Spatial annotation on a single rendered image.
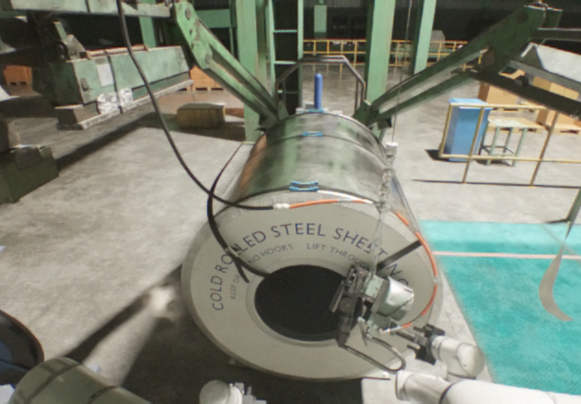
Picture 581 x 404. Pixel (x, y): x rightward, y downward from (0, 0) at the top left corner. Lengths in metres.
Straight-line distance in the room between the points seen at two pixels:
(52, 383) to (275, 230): 0.87
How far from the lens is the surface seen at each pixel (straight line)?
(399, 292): 1.29
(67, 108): 0.96
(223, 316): 1.66
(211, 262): 1.43
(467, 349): 1.15
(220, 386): 1.10
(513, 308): 3.05
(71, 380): 0.63
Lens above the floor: 1.89
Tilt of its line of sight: 29 degrees down
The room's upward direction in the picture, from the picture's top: 1 degrees counter-clockwise
